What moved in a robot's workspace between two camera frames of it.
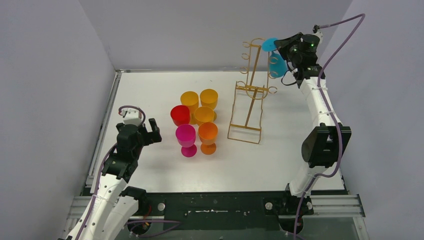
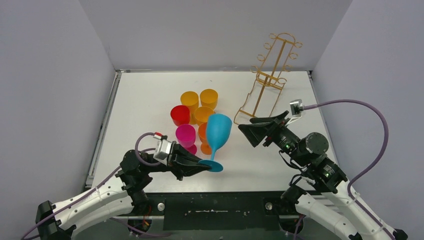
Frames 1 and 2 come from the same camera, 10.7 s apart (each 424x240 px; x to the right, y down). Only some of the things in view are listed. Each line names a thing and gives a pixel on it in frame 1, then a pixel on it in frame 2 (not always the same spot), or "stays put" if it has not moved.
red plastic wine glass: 180,115 stays put
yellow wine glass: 204,114 stays put
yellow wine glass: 209,98 stays put
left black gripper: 145,133 -> 175,160
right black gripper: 284,46 -> 255,132
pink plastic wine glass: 186,136 stays put
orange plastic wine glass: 207,132 stays put
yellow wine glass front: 191,99 stays put
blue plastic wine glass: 278,65 -> 219,126
